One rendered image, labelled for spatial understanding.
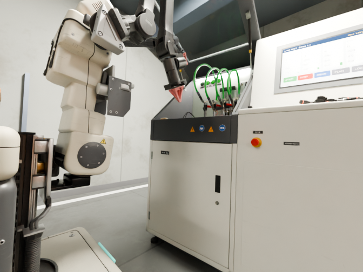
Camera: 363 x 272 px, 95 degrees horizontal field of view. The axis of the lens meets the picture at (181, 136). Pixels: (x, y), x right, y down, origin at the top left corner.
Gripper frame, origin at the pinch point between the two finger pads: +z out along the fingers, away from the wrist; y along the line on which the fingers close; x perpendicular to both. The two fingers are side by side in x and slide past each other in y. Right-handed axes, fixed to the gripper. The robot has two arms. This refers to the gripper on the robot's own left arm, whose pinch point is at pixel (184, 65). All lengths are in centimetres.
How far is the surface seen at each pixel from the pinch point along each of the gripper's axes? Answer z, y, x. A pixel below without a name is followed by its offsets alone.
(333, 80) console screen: 53, -67, -4
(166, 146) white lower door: 36, 26, 39
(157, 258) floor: 83, 39, 96
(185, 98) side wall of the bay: 25.0, 36.0, -23.0
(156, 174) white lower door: 48, 40, 53
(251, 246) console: 87, -20, 73
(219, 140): 44, -15, 36
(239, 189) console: 66, -20, 54
